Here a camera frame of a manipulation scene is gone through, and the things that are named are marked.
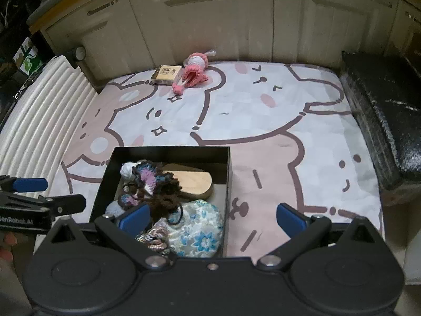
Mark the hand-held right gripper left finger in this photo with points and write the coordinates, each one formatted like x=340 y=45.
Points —
x=136 y=215

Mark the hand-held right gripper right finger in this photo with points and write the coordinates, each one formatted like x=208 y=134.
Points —
x=289 y=219

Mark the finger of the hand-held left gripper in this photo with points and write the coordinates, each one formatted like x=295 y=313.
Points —
x=65 y=204
x=31 y=184

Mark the grey crochet bunny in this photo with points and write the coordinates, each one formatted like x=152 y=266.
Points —
x=113 y=209

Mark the dark brown crochet yarn piece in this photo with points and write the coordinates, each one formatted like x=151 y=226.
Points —
x=154 y=184

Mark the black box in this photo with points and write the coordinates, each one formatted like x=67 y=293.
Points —
x=171 y=156

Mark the person's left hand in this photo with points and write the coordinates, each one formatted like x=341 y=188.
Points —
x=6 y=247

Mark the white fluffy ball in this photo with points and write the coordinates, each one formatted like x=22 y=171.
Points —
x=127 y=170

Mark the wooden block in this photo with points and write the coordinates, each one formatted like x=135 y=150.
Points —
x=194 y=184

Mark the white ribbed quilt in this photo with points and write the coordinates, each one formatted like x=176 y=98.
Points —
x=39 y=115

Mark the printed cartoon blanket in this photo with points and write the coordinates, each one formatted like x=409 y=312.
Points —
x=263 y=144

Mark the green and white box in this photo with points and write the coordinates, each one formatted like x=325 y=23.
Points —
x=29 y=59

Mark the round white dial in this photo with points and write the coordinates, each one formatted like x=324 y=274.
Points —
x=80 y=53

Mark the yellow card box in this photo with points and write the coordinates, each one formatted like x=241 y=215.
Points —
x=166 y=74

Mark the black speckled cushion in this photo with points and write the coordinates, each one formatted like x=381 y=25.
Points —
x=388 y=112

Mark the pink crochet doll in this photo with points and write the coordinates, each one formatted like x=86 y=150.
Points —
x=192 y=72

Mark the cream cabinet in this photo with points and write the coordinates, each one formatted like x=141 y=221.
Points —
x=230 y=16

